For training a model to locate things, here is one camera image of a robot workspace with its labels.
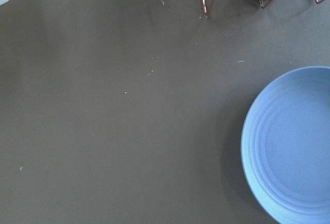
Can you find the blue plate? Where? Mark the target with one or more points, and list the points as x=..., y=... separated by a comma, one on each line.
x=285, y=146

